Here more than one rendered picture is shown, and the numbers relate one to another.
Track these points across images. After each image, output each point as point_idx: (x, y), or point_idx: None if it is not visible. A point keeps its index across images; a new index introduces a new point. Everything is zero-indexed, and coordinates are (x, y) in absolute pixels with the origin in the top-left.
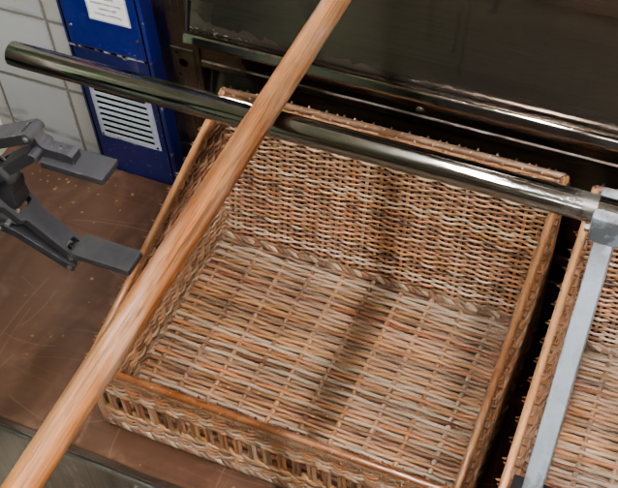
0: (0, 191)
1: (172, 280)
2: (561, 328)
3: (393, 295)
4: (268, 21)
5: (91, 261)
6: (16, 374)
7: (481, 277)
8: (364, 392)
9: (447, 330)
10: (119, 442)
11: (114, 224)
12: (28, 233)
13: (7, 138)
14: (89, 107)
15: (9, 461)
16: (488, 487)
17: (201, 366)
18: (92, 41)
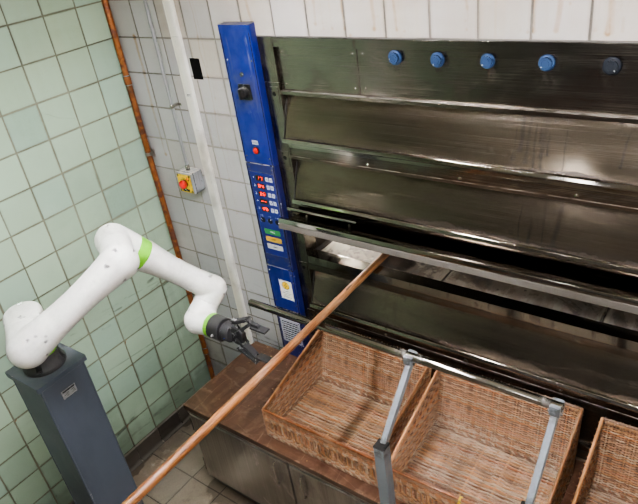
0: (238, 337)
1: (279, 362)
2: (426, 413)
3: (376, 403)
4: None
5: (261, 360)
6: (241, 417)
7: (406, 397)
8: (359, 434)
9: None
10: (271, 442)
11: (284, 371)
12: (245, 351)
13: (241, 320)
14: (280, 329)
15: (234, 453)
16: None
17: (304, 420)
18: (282, 305)
